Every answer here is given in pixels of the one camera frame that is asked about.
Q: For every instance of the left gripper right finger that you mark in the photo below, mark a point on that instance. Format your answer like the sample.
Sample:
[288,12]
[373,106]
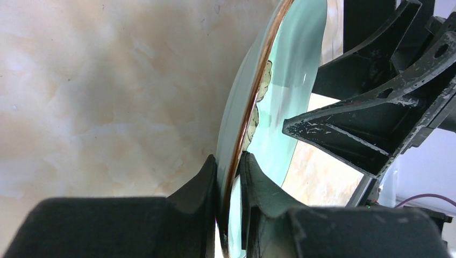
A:
[274,224]

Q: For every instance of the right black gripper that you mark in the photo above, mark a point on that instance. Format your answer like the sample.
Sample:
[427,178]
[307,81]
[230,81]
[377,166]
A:
[392,90]

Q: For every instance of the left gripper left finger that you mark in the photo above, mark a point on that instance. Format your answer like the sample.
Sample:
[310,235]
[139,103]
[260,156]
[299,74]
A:
[180,225]

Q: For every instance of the light green round plate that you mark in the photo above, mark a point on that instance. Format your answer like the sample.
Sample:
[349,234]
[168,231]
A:
[274,82]

